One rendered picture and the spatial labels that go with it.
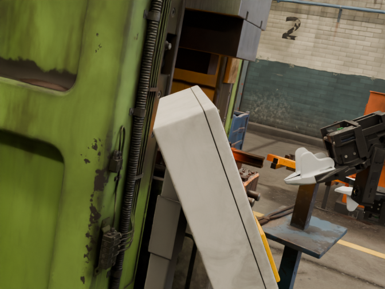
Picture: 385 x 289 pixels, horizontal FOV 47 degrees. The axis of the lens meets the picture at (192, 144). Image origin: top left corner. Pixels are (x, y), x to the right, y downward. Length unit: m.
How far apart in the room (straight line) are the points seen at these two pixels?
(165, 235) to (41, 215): 0.50
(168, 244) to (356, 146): 0.37
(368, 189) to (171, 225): 0.37
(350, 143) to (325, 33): 8.04
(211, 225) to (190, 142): 0.11
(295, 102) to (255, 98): 0.83
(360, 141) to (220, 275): 0.38
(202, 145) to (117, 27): 0.46
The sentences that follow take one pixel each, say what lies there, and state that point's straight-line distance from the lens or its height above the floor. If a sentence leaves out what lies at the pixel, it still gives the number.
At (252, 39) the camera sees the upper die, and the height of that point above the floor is 1.33.
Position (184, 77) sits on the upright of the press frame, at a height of 1.17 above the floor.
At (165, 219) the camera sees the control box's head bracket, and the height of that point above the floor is 0.99.
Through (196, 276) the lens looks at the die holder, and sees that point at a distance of 1.24.
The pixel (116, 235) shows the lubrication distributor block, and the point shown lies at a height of 0.84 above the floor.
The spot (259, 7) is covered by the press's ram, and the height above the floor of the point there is 1.41.
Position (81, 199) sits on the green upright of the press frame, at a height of 0.90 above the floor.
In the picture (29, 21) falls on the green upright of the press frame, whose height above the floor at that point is 1.26.
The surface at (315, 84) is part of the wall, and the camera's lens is 8.79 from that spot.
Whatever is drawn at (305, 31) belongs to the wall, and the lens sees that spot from 8.92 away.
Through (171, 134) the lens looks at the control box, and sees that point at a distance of 0.51.
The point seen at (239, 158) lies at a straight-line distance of 1.27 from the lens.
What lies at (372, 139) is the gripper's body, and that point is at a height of 1.17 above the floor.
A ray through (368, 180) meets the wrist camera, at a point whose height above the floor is 1.09.
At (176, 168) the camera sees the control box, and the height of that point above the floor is 1.12.
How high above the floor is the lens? 1.25
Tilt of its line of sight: 11 degrees down
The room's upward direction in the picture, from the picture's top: 11 degrees clockwise
